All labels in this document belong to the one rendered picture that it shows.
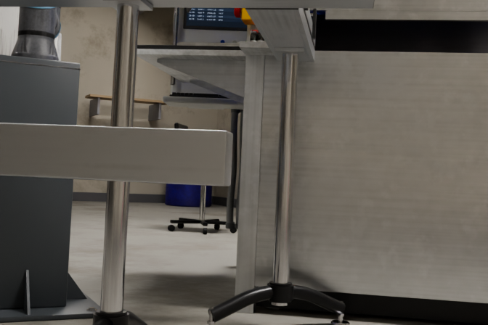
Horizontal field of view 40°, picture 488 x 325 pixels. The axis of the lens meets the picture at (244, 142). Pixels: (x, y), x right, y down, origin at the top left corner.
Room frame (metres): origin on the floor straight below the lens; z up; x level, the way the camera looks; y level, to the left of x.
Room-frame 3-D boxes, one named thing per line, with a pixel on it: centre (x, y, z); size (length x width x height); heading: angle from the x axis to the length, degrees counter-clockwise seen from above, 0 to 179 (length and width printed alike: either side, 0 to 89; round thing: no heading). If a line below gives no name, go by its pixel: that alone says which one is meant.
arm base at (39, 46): (2.17, 0.70, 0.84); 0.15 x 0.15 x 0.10
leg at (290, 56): (2.01, -0.13, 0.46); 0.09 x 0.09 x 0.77; 81
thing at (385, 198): (3.16, -0.65, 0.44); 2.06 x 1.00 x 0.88; 171
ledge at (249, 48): (2.15, -0.05, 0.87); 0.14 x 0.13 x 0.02; 81
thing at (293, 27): (1.86, -0.11, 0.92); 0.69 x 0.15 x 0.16; 171
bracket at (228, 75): (2.37, 0.16, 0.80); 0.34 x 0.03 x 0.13; 81
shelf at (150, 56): (2.61, 0.11, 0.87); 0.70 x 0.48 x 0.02; 171
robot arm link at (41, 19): (2.18, 0.70, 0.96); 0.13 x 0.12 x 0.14; 11
